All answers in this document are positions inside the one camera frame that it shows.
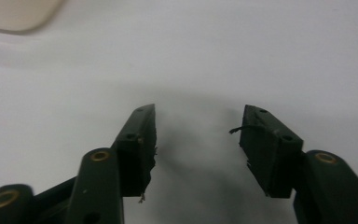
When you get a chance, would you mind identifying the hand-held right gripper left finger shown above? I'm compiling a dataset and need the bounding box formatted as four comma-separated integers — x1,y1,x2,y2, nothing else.
64,103,158,224

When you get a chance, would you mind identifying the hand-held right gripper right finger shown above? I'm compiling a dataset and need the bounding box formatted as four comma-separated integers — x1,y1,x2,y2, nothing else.
228,104,358,224

